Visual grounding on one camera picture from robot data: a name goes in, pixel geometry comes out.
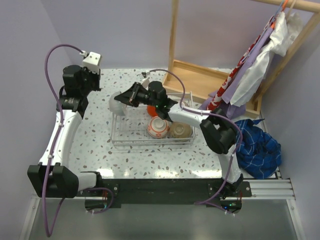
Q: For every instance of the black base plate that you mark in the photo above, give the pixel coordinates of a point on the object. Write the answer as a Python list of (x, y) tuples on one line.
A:
[(162, 191)]

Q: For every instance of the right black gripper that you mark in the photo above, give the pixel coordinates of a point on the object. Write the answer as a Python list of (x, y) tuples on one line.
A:
[(127, 97)]

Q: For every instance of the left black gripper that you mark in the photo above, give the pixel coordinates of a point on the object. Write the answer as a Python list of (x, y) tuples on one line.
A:
[(92, 80)]

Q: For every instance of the red white patterned garment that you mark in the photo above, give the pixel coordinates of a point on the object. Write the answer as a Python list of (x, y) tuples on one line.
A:
[(245, 62)]

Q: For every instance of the clear wire dish rack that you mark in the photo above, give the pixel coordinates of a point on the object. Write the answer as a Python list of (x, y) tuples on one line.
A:
[(139, 126)]

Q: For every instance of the black bowl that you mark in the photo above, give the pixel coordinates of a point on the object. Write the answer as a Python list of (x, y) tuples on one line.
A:
[(179, 130)]

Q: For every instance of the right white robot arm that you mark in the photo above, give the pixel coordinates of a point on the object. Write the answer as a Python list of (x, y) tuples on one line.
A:
[(219, 132)]

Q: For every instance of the red floral white bowl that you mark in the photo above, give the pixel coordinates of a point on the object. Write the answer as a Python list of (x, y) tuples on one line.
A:
[(157, 127)]

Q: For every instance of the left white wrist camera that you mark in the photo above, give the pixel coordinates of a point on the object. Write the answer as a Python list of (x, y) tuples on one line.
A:
[(91, 61)]

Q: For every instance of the aluminium rail frame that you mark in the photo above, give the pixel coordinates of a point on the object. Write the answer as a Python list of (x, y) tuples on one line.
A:
[(266, 204)]

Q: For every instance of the wooden clothes rack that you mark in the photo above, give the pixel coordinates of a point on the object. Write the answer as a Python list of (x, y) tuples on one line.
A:
[(202, 80)]

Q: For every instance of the blue checked cloth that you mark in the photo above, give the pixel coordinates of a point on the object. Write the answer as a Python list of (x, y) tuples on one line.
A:
[(259, 154)]

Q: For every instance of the white hanging garment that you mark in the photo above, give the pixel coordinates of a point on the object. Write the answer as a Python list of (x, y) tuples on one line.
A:
[(282, 37)]

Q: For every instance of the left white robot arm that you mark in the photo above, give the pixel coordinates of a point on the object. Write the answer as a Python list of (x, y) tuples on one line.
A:
[(51, 177)]

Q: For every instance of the dotted beige bowl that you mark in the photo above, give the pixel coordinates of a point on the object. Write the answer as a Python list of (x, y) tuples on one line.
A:
[(186, 104)]

